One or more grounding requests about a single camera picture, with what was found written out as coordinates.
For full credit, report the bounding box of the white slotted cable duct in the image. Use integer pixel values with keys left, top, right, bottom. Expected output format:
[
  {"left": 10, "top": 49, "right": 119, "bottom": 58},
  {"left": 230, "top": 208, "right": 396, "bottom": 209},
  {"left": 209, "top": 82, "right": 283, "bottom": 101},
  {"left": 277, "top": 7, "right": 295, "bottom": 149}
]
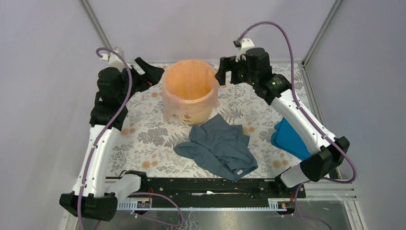
[{"left": 117, "top": 199, "right": 288, "bottom": 212}]

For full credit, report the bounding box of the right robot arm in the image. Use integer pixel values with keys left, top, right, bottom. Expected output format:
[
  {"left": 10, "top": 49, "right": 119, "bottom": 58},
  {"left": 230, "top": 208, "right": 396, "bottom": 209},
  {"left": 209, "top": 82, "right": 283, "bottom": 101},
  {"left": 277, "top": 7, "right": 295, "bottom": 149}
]
[{"left": 215, "top": 47, "right": 350, "bottom": 197}]

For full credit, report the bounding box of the purple cable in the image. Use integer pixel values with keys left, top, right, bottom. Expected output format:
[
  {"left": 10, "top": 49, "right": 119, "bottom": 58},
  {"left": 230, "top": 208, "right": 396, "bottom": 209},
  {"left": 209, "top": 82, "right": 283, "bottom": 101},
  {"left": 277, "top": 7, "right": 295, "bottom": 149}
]
[
  {"left": 77, "top": 46, "right": 185, "bottom": 230},
  {"left": 233, "top": 21, "right": 358, "bottom": 230}
]

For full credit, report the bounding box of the pink plastic trash bag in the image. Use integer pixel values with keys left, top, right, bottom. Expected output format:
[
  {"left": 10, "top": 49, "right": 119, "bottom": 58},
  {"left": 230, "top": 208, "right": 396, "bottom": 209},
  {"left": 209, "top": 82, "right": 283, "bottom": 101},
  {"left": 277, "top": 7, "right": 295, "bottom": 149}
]
[{"left": 161, "top": 59, "right": 221, "bottom": 121}]

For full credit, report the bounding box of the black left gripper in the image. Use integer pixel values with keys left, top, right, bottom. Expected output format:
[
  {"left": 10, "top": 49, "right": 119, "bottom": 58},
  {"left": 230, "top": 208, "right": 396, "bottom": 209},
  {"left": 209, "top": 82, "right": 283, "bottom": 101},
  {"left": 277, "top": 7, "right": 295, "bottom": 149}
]
[{"left": 118, "top": 57, "right": 164, "bottom": 103}]

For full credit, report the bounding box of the yellow plastic trash bin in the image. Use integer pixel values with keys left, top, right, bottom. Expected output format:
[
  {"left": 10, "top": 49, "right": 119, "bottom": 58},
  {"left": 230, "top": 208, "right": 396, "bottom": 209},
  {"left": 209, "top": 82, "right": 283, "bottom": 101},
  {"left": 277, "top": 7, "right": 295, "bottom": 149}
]
[{"left": 161, "top": 59, "right": 219, "bottom": 125}]

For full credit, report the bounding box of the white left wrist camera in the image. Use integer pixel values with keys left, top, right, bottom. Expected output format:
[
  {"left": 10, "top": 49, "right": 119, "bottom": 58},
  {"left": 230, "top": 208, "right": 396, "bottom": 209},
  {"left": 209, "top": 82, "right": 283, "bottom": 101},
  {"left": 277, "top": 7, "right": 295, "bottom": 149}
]
[{"left": 101, "top": 47, "right": 126, "bottom": 73}]

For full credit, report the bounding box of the floral patterned table mat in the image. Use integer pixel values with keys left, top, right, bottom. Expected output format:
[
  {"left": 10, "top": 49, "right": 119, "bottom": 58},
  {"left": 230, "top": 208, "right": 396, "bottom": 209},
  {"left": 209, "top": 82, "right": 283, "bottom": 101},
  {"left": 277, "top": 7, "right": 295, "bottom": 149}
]
[{"left": 107, "top": 83, "right": 299, "bottom": 178}]

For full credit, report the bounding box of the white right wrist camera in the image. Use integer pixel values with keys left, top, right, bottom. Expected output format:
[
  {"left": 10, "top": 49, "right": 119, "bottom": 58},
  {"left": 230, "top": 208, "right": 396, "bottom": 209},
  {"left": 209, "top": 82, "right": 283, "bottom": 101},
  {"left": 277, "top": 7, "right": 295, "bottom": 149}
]
[{"left": 233, "top": 38, "right": 255, "bottom": 62}]

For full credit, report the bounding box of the bright blue cloth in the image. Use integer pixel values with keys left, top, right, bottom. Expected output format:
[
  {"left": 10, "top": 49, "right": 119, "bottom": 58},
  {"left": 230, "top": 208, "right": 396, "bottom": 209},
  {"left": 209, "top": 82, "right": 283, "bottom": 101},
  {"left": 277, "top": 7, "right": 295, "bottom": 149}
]
[{"left": 270, "top": 118, "right": 311, "bottom": 161}]

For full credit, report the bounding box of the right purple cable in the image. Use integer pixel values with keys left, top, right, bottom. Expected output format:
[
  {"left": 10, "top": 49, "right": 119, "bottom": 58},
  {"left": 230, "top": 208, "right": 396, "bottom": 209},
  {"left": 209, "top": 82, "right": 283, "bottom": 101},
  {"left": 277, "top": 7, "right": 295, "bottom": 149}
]
[{"left": 233, "top": 21, "right": 358, "bottom": 230}]

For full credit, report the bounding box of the grey-blue crumpled cloth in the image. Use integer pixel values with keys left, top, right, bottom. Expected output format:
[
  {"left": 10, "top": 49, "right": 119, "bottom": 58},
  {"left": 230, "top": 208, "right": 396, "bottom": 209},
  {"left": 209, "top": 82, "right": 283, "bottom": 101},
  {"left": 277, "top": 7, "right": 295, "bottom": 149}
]
[{"left": 173, "top": 114, "right": 258, "bottom": 181}]

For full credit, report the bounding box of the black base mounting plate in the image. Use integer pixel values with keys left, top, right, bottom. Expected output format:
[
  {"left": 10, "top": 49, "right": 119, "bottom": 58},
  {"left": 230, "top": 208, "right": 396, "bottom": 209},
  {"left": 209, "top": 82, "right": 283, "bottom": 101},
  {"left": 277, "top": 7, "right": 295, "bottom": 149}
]
[{"left": 135, "top": 177, "right": 306, "bottom": 209}]

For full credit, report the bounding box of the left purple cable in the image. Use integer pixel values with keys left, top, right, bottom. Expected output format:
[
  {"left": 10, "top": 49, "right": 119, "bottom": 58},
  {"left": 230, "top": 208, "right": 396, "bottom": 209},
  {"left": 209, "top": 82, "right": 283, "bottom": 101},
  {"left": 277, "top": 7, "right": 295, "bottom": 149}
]
[{"left": 77, "top": 46, "right": 185, "bottom": 230}]

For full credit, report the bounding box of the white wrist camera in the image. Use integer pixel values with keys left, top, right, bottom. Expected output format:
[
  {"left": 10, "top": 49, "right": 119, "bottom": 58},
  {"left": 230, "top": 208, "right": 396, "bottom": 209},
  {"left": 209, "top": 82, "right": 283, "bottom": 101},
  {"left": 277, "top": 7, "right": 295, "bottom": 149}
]
[
  {"left": 233, "top": 38, "right": 255, "bottom": 62},
  {"left": 101, "top": 47, "right": 126, "bottom": 73}
]

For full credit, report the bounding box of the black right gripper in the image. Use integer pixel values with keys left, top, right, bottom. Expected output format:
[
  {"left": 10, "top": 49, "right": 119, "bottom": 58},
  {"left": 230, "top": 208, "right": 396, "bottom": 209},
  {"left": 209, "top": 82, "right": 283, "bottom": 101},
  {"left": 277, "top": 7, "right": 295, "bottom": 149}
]
[{"left": 214, "top": 56, "right": 257, "bottom": 87}]

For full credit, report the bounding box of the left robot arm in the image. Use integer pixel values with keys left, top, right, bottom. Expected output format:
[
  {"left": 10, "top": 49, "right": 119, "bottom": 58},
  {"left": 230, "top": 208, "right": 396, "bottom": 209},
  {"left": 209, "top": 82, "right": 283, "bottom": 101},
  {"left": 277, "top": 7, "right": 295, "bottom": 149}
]
[{"left": 59, "top": 57, "right": 164, "bottom": 221}]

